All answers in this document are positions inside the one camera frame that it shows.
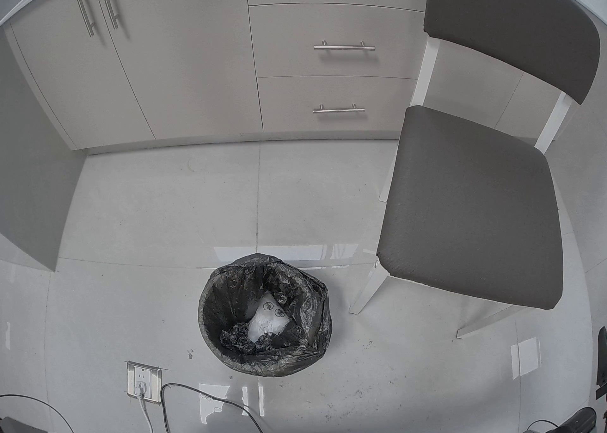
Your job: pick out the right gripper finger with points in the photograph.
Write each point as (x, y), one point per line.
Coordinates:
(601, 383)
(603, 338)

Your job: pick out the black plastic bag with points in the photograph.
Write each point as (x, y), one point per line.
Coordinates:
(213, 307)

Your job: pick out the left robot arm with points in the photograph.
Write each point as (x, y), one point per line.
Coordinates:
(12, 426)

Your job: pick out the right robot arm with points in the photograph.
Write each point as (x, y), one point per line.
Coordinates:
(581, 419)

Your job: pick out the crumpled black plastic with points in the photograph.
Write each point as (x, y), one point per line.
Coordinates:
(237, 336)

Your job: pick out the clear printed wrapper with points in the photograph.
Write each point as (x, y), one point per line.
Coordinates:
(268, 322)

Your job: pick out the white cabinet with drawers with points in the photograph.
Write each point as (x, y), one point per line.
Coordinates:
(189, 66)

